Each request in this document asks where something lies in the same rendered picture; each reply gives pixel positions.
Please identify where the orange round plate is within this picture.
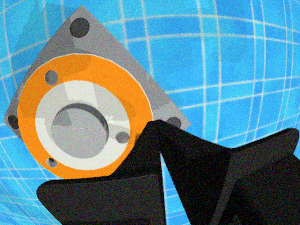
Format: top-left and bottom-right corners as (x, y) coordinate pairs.
(17, 52), (153, 180)

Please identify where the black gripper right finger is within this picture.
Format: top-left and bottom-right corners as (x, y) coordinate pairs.
(154, 120), (300, 225)

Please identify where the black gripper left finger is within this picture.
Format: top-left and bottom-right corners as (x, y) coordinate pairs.
(36, 121), (166, 225)

